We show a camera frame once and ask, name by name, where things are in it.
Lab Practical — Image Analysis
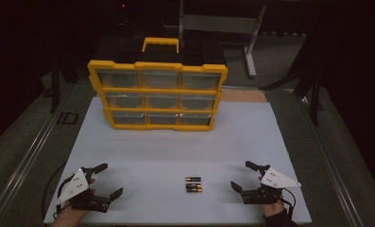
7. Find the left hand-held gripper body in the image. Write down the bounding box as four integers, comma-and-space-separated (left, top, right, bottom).
56, 167, 112, 213

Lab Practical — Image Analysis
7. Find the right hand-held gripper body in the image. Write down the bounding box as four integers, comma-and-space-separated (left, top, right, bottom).
241, 165, 302, 205

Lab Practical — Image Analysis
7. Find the clear plastic storage drawer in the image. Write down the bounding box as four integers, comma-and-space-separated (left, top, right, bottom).
111, 112, 146, 126

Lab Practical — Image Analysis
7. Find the yellow black organizer cabinet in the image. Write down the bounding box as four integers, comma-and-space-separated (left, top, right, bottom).
87, 37, 229, 132

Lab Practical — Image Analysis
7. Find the person's left hand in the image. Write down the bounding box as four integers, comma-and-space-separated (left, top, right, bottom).
60, 178, 96, 221

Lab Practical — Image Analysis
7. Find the person's right hand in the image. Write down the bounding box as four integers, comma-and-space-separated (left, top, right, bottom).
260, 198, 286, 218

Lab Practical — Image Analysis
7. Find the wooden board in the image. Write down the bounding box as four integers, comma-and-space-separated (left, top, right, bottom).
221, 89, 268, 103

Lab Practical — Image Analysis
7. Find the black stand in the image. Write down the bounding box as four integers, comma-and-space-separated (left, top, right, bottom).
260, 31, 325, 127
50, 56, 62, 114

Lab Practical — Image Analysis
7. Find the grey metal stand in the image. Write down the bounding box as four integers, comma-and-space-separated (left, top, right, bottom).
178, 0, 267, 79

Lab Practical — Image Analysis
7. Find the black cable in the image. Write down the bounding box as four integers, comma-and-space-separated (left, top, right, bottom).
281, 188, 296, 219
55, 173, 76, 217
42, 162, 68, 220

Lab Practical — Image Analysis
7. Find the aluminium rail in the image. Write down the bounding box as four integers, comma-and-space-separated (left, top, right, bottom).
0, 83, 77, 227
299, 94, 370, 227

